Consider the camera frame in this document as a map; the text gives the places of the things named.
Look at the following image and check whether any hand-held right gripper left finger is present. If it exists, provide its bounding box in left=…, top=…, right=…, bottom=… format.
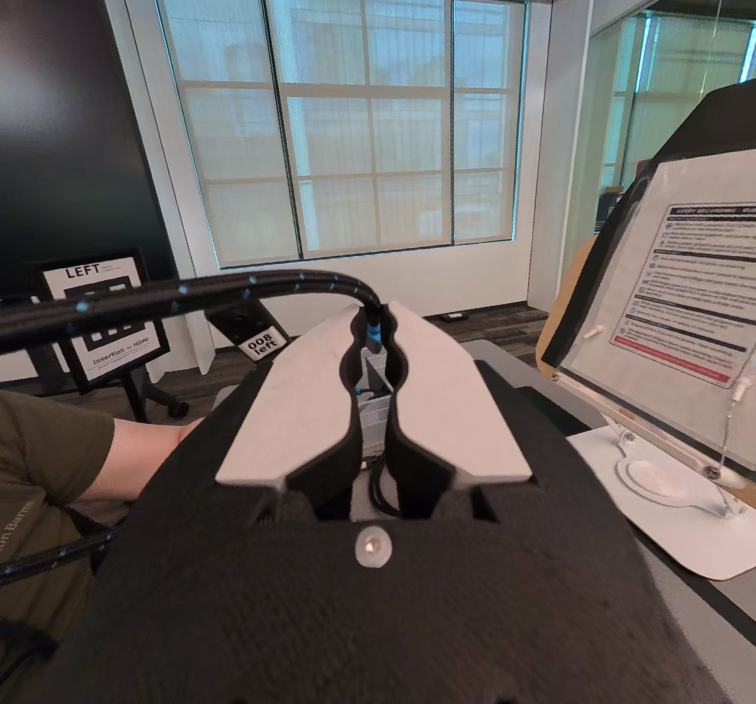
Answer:
left=214, top=302, right=368, bottom=520

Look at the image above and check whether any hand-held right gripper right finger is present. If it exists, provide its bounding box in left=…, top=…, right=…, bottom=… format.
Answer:
left=383, top=301, right=534, bottom=520

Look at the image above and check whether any black braided hdmi cable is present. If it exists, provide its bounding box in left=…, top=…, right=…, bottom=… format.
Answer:
left=0, top=268, right=391, bottom=588

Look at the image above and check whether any person's left forearm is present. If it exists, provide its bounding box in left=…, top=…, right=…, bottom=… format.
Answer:
left=56, top=414, right=208, bottom=507

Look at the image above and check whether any black wheeled tv stand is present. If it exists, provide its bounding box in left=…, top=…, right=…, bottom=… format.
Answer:
left=0, top=296, right=191, bottom=424

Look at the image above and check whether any black framed white sign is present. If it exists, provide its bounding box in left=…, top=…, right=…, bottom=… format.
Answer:
left=38, top=248, right=172, bottom=396

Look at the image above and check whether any tan wooden panel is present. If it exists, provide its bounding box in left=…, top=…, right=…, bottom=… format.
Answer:
left=534, top=235, right=599, bottom=365

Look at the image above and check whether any large gridded window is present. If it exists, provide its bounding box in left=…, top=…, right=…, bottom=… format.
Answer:
left=148, top=0, right=530, bottom=271

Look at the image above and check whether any person in olive shirt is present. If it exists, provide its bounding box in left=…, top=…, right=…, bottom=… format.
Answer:
left=0, top=391, right=133, bottom=663

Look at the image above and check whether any large black tv monitor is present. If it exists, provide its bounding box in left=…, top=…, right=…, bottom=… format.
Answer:
left=0, top=0, right=181, bottom=306

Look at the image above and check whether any laminated instruction sheet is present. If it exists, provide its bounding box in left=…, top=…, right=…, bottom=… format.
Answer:
left=558, top=149, right=756, bottom=457

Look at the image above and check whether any black document board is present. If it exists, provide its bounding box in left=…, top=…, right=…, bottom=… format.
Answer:
left=540, top=79, right=756, bottom=457

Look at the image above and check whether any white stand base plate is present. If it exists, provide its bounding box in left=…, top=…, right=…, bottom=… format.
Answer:
left=566, top=423, right=756, bottom=582

